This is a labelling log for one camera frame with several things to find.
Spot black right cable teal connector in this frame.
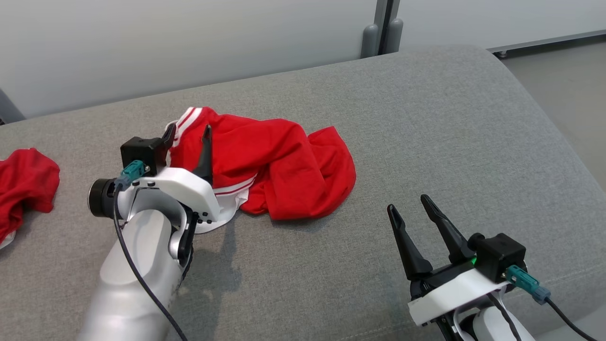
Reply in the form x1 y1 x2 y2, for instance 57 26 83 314
504 265 602 341

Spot black cable teal connector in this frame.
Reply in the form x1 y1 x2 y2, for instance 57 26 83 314
504 265 602 341
113 160 189 341

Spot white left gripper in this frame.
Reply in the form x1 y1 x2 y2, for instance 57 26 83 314
88 123 221 224

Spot grey partition base rail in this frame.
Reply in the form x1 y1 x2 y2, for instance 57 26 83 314
487 30 606 58

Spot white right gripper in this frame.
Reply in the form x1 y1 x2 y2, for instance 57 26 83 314
387 194 508 328

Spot red shorts with white stripe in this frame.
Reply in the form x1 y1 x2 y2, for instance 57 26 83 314
0 148 61 250

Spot black left cable teal connector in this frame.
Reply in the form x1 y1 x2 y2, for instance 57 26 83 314
113 160 189 341

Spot red shirt with white sleeves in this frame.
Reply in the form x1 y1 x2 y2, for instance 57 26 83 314
166 107 357 235

